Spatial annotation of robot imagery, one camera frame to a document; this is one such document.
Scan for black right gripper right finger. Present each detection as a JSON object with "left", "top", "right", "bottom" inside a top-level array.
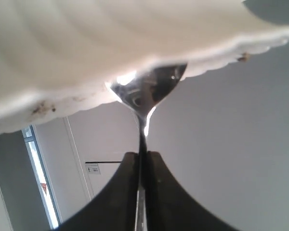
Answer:
[{"left": 144, "top": 151, "right": 236, "bottom": 231}]

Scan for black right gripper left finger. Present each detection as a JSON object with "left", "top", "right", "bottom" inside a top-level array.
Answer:
[{"left": 55, "top": 152, "right": 139, "bottom": 231}]

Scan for metal spork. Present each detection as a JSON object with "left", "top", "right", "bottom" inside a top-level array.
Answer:
[{"left": 105, "top": 63, "right": 187, "bottom": 231}]

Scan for white scalloped plastic pot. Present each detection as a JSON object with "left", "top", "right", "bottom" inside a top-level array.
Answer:
[{"left": 0, "top": 0, "right": 289, "bottom": 135}]

